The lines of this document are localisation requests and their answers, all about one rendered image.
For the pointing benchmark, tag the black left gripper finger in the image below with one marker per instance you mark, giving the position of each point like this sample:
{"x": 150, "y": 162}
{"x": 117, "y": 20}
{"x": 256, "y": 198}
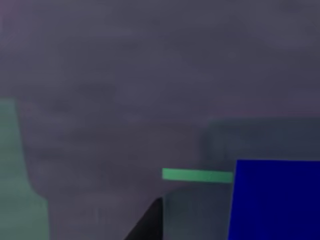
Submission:
{"x": 150, "y": 223}

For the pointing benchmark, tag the green strip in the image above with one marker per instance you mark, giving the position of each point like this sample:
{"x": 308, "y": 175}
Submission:
{"x": 197, "y": 175}

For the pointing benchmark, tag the blue block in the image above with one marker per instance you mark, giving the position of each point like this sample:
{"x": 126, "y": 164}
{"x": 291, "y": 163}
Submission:
{"x": 275, "y": 200}

